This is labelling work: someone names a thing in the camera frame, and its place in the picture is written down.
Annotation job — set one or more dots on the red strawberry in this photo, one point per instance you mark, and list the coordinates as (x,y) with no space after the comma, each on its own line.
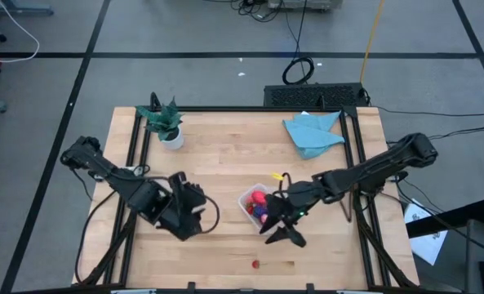
(249,208)
(256,264)

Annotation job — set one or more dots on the grey equipment box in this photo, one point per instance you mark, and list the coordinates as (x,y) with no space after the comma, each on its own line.
(305,4)

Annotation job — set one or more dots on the light blue cloth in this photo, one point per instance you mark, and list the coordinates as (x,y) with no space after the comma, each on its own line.
(311,134)

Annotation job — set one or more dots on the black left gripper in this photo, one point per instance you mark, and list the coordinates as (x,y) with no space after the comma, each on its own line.
(184,204)

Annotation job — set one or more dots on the black aluminium table frame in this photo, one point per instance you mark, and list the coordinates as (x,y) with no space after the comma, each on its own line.
(225,109)

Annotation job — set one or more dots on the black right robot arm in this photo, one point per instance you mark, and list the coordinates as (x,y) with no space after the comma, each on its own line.
(380,163)

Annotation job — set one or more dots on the black beam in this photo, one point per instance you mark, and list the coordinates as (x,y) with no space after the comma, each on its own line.
(445,222)

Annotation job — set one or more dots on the silver table clamp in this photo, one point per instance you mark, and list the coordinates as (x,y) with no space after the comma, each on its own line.
(132,168)

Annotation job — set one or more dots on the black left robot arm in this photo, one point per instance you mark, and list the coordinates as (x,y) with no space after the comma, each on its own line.
(139,194)

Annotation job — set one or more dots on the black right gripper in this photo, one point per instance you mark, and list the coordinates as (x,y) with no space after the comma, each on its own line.
(307,198)

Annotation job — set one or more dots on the white plant pot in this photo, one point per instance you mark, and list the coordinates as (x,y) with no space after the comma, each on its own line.
(175,143)

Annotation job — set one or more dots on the black table clip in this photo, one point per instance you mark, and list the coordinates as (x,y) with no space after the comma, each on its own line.
(310,287)
(191,286)

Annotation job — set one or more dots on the white paper sheet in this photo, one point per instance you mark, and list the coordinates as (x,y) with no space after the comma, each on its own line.
(425,237)

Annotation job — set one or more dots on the silver edge bracket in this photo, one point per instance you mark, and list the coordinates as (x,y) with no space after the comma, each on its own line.
(360,292)
(133,291)

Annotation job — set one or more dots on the green leafy plant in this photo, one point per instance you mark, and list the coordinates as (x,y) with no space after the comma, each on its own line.
(162,118)

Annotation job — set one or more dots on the purple berry cluster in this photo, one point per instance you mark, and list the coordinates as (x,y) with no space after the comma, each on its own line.
(260,211)

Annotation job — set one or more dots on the clear plastic tupperware container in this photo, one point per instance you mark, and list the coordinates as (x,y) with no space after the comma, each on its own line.
(242,201)

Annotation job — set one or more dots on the grey desk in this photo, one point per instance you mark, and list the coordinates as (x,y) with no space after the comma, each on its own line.
(474,253)

